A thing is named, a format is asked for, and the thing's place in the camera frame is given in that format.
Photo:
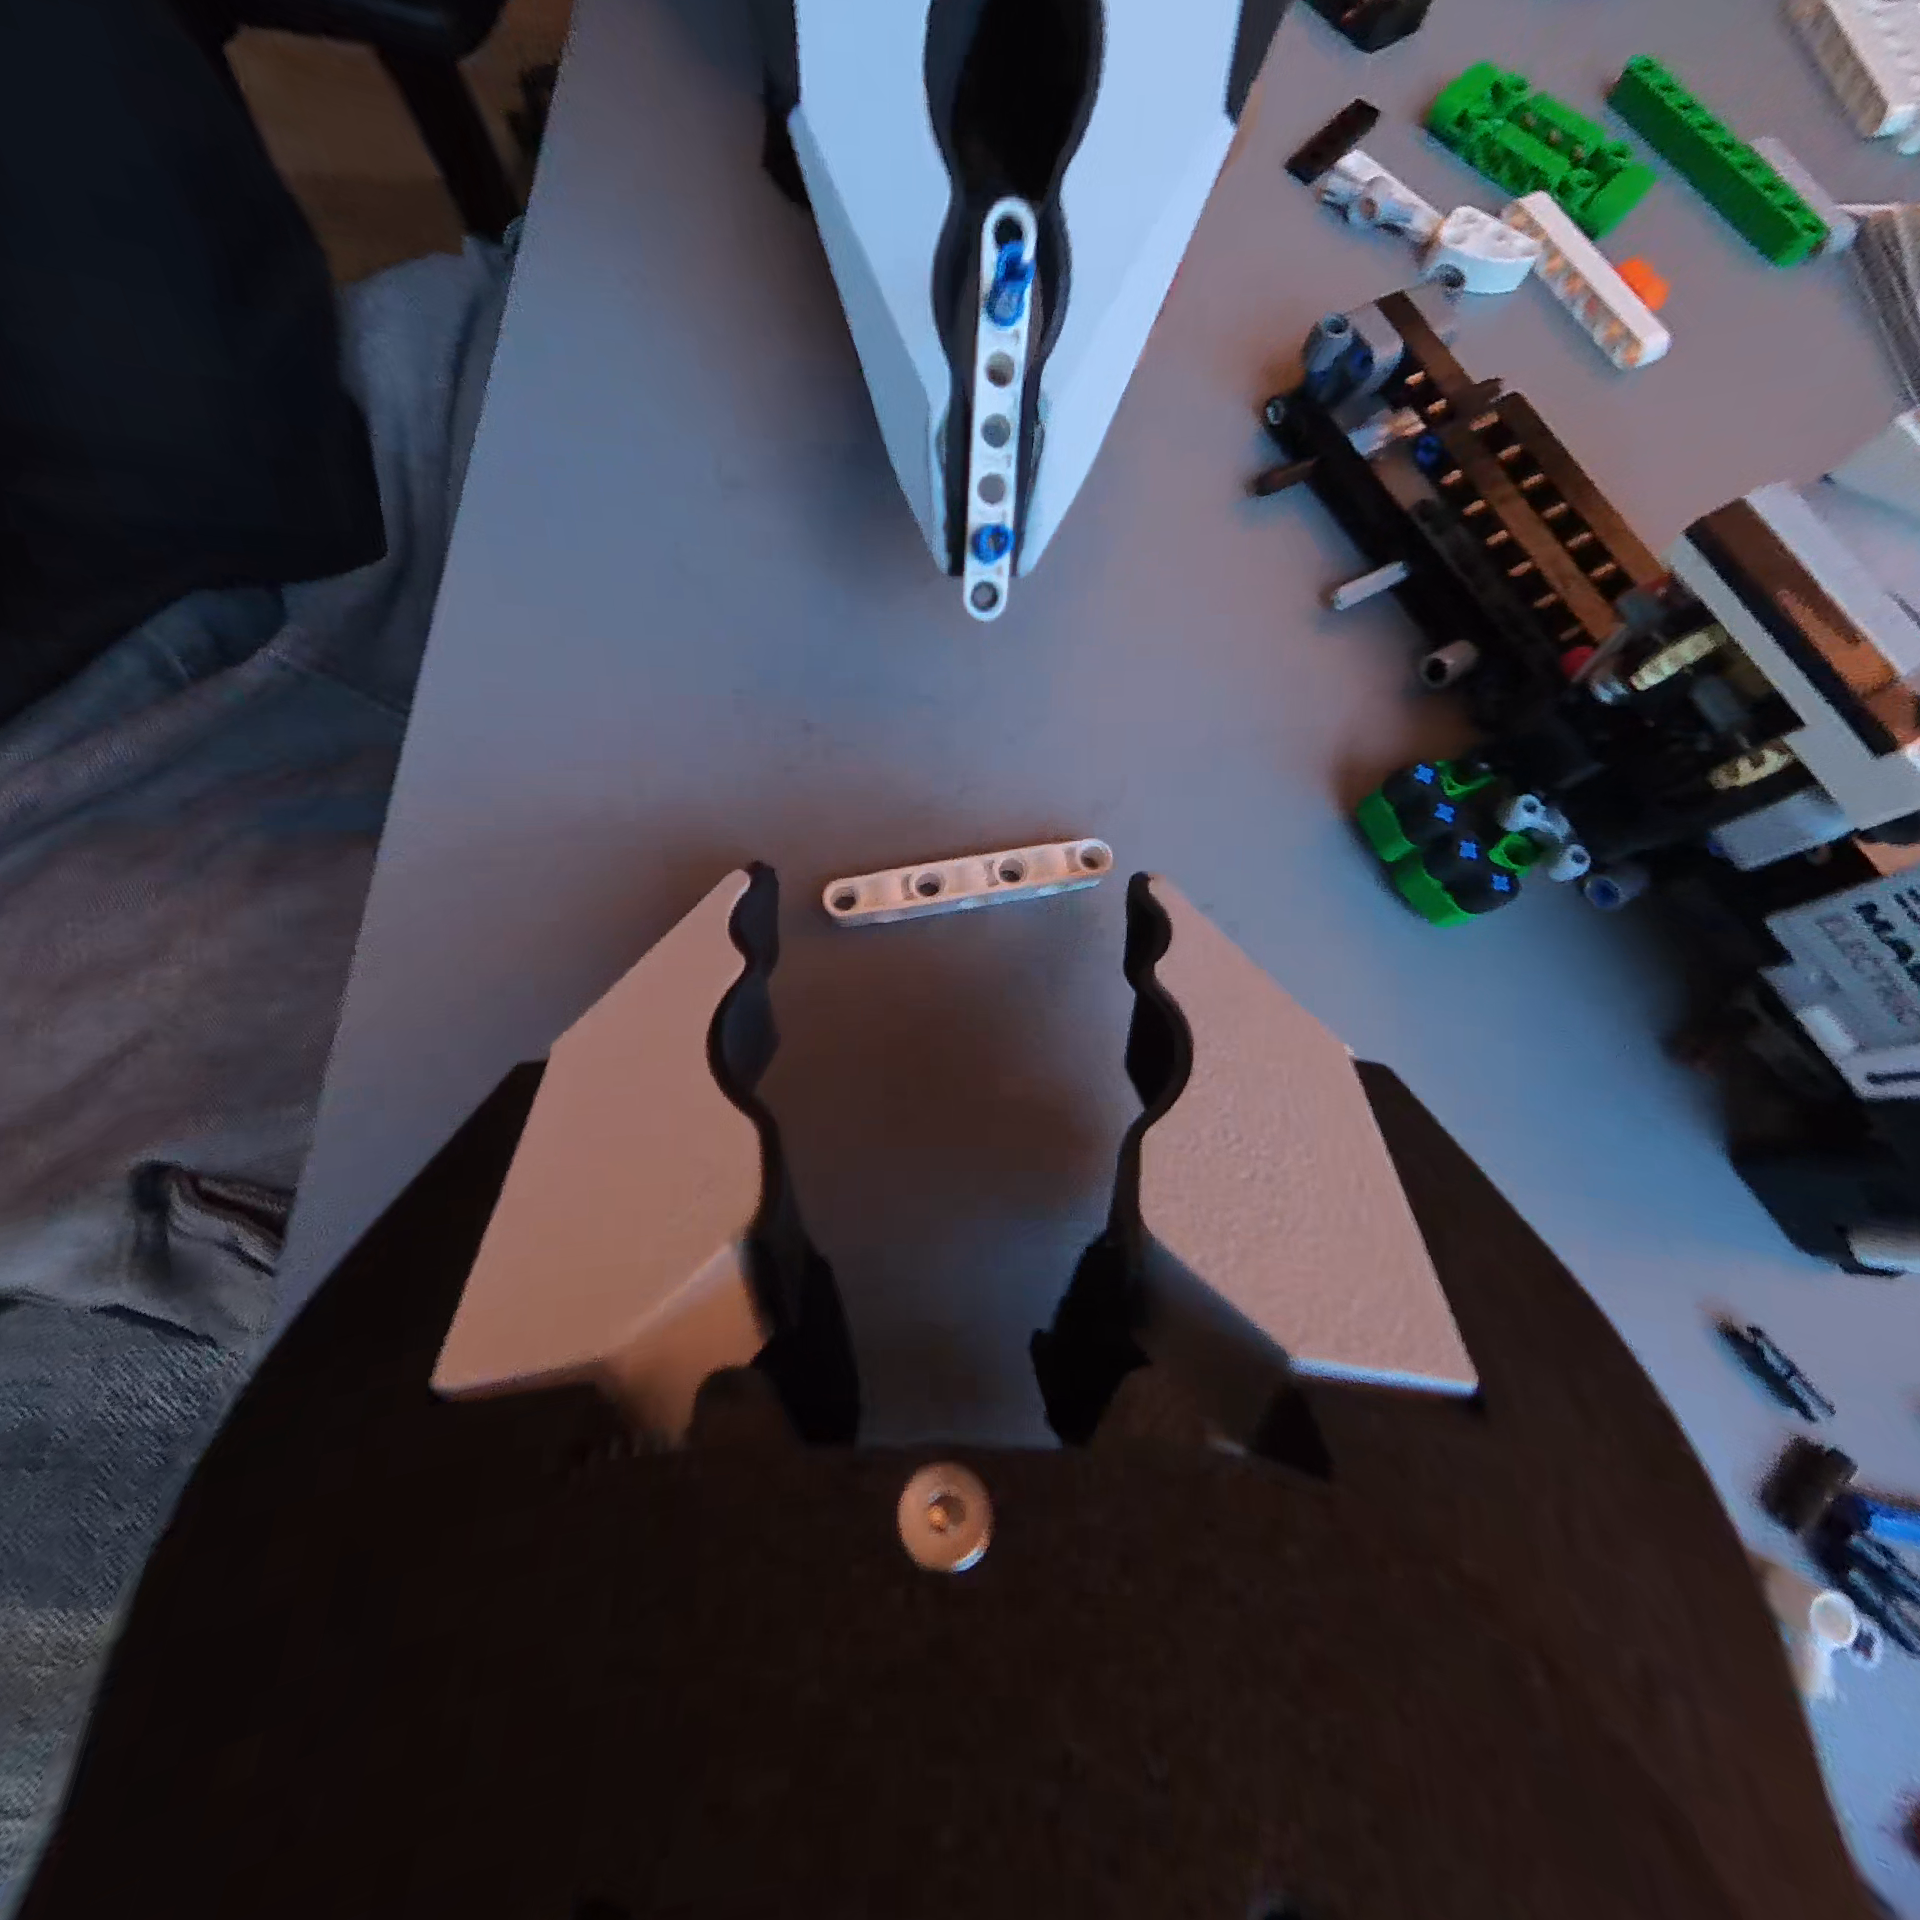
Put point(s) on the white curved lego piece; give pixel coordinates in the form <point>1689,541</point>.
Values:
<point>1478,246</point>

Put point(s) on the long green lego beam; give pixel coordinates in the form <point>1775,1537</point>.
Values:
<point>1724,159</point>

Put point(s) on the flat black lego piece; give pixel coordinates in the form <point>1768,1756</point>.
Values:
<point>1332,140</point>

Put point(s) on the small grey lego bush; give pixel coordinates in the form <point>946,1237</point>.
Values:
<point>1451,666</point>

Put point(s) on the white lego beam blue pins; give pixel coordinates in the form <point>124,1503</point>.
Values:
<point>995,450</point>

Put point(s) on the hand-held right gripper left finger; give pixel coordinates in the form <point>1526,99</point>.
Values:
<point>616,1200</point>

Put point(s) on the white lego beam orange pin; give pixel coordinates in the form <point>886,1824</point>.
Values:
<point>1591,283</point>

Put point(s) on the green black lego wheel assembly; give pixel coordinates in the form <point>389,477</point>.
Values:
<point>1442,854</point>

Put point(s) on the plain white lego beam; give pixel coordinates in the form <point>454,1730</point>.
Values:
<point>962,883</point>

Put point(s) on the small white lego connector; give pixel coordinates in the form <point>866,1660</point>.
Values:
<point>1834,1636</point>

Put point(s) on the black lego axle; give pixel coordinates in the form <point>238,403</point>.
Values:
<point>1779,1370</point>

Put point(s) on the black chair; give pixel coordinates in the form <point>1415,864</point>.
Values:
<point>451,104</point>

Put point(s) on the green lego block piece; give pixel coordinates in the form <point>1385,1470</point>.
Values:
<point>1529,143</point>

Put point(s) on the grey lego axle pin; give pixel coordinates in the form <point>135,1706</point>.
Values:
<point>1369,584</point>

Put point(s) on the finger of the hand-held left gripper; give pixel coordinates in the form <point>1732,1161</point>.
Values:
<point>871,224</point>
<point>1141,224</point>

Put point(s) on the person's black top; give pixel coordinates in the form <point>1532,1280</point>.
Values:
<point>151,300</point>

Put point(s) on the black white lego technic model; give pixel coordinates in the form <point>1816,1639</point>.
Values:
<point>1501,509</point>

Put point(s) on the black lego block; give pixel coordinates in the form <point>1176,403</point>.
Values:
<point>1374,19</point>

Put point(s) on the white lego brick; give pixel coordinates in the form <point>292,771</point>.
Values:
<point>1862,60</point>

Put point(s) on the blue black lego pieces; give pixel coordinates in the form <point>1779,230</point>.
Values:
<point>1852,1529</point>

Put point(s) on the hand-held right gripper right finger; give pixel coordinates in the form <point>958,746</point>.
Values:
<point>1291,1200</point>

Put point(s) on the person's grey pants leg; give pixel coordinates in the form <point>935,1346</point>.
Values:
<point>181,976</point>

